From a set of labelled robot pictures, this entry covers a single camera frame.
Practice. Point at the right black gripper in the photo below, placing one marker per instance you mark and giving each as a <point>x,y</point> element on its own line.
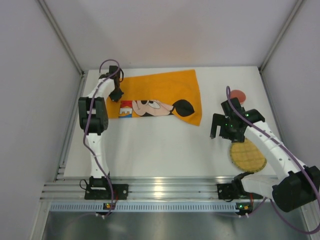
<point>220,125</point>

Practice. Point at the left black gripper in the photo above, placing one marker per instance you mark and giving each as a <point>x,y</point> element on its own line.
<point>116,93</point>

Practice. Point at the pink plastic cup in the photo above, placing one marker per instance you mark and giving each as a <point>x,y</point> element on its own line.
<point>240,95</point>

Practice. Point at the orange Mickey Mouse placemat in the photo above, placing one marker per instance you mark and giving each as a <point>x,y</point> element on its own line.
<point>164,94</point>

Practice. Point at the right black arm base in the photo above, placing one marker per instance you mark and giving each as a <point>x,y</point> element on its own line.
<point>230,191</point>

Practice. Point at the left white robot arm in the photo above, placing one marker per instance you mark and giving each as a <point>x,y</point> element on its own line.
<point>94,120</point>

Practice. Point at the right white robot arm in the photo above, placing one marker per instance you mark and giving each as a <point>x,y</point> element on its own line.
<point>296,184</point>

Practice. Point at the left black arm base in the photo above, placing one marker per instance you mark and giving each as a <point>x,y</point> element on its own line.
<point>99,189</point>

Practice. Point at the yellow round plate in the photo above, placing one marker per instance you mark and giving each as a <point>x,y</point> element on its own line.
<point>247,157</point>

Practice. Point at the perforated grey cable duct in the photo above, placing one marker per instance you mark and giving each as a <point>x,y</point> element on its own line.
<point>148,207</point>

